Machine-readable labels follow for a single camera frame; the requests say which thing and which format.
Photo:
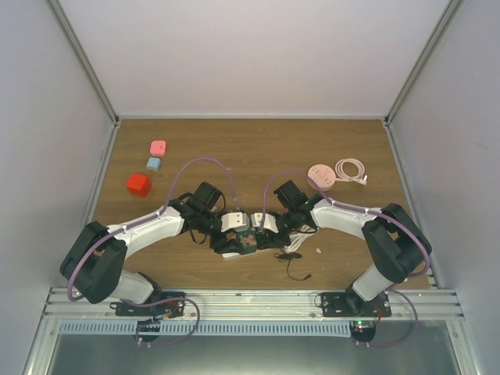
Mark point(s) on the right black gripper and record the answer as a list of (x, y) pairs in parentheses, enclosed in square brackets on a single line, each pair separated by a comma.
[(273, 241)]

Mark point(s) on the aluminium front rail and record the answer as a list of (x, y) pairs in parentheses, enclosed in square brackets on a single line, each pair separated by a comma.
[(272, 305)]

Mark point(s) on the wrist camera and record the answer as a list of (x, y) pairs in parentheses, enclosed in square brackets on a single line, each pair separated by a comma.
[(264, 221), (234, 221)]

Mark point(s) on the pink round power socket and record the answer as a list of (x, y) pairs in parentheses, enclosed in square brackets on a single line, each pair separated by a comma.
[(323, 177)]

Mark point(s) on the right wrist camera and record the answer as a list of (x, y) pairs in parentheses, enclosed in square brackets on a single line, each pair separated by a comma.
[(264, 221)]

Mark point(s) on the blue usb charger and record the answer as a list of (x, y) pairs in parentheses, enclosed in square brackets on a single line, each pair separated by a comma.
[(153, 164)]

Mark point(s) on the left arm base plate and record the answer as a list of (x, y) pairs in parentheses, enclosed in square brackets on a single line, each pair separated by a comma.
[(167, 310)]

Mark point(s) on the green cube adapter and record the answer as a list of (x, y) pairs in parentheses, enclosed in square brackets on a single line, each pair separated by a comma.
[(247, 241)]

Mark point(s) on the red cube socket adapter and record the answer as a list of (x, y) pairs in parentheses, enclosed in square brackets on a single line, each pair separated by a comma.
[(139, 184)]

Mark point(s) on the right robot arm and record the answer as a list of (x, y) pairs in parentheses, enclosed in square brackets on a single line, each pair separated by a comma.
[(398, 248)]

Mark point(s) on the pink square plug adapter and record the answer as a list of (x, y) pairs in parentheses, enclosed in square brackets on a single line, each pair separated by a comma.
[(158, 148)]

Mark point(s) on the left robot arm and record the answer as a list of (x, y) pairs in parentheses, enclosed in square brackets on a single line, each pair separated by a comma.
[(94, 265)]

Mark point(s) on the white power strip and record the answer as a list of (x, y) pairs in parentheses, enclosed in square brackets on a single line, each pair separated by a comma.
[(232, 255)]

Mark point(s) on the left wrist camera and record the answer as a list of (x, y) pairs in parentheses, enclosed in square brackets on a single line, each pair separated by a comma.
[(234, 221)]

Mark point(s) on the grey slotted cable duct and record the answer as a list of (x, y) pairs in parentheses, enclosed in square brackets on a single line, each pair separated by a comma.
[(210, 328)]

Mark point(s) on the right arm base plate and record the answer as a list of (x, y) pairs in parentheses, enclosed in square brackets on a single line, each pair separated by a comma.
[(347, 304)]

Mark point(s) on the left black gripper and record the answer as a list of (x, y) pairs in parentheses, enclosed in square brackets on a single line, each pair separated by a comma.
[(222, 244)]

